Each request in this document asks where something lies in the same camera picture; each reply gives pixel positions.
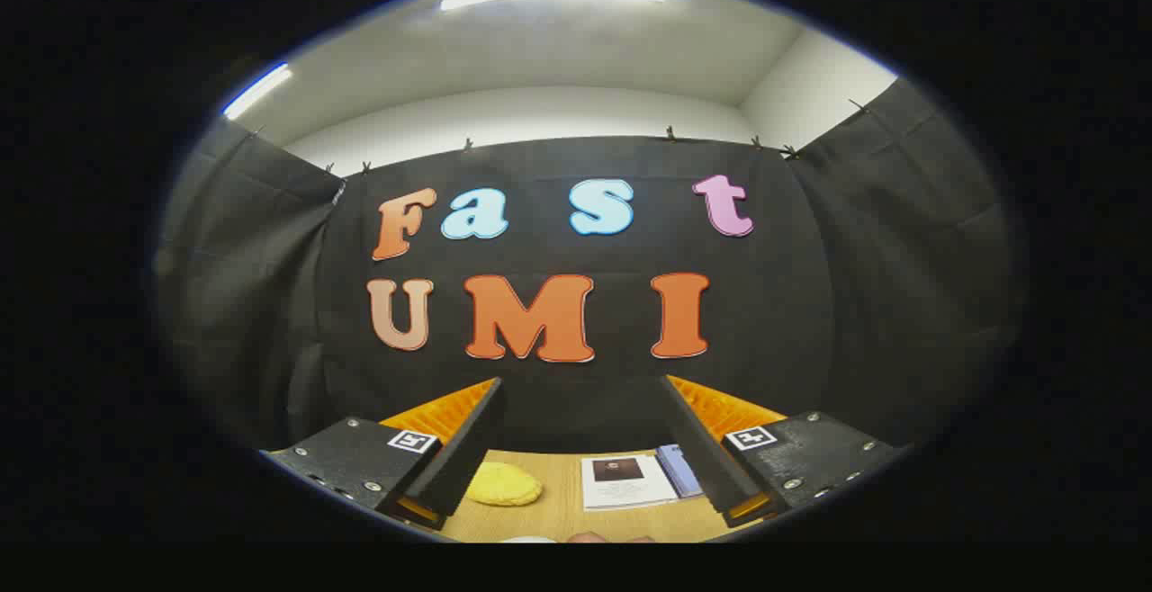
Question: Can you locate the white booklet with portrait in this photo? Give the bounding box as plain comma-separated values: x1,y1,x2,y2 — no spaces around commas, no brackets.
580,453,680,512

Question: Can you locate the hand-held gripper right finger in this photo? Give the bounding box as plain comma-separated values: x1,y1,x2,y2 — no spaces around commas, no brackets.
661,374,910,530

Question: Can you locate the ceiling light strip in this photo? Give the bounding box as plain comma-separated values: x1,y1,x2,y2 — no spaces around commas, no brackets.
439,0,669,13
222,62,294,121

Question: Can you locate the blue book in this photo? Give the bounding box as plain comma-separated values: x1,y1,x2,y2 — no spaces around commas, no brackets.
655,444,705,499

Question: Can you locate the yellow fuzzy plush cushion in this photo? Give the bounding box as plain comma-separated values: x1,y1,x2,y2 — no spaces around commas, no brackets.
464,462,545,507

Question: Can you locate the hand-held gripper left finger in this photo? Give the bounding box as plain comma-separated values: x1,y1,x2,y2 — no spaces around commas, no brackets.
265,376,505,532

